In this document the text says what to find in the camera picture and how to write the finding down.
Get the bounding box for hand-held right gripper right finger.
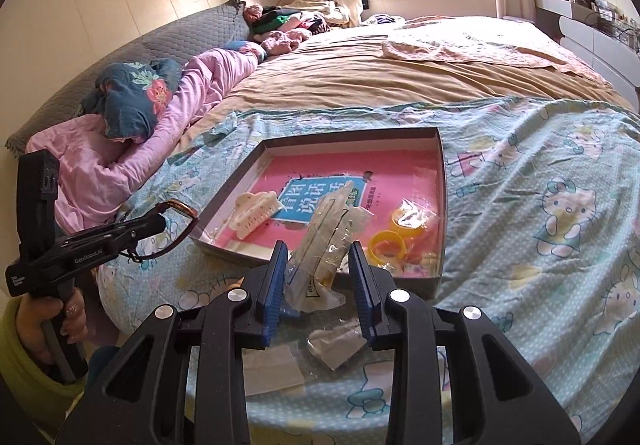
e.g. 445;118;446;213
348;241;583;445

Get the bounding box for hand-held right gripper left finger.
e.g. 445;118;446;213
54;240;290;445

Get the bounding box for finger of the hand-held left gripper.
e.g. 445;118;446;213
97;215;167;256
61;219;153;248

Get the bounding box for copper bangle bracelet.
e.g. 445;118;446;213
164;200;202;246

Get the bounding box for clear plastic jewelry packet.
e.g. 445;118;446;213
283;188;373;315

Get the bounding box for clear bag with yellow item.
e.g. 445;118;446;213
391;196;437;234

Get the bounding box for shallow cardboard box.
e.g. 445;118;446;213
189;126;447;300

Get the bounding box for person's left forearm green sleeve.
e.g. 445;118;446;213
0;297;88;428

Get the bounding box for person's left hand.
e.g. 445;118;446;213
15;287;90;366

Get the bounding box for crumpled clear plastic bag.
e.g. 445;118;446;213
307;321;369;372

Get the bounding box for small pastel trinket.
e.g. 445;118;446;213
395;251;441;277

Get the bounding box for flat clear plastic bag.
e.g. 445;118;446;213
243;343;307;397

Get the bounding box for white hair claw clip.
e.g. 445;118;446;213
234;191;282;240

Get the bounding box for blue floral pillow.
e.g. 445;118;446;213
81;58;184;142

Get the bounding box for pink book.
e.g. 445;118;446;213
210;149;443;277

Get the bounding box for pink quilt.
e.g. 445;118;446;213
25;48;262;232

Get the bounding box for grey quilted headboard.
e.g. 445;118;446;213
5;2;251;159

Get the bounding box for cartoon cat printed blanket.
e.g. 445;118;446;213
97;95;640;445

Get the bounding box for tan bedsheet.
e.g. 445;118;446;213
177;15;637;153

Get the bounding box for pink fluffy cloth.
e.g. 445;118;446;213
260;29;307;57

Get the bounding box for pile of clothes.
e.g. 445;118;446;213
244;0;362;46

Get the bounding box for pink crochet blanket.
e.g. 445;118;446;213
382;37;594;77

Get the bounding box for white window seat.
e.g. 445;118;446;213
364;0;499;22

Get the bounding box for white dresser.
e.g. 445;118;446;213
533;0;640;102

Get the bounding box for clutter on dresser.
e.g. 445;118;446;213
537;0;640;42

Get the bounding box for yellow plastic ring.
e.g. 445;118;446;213
367;231;407;267

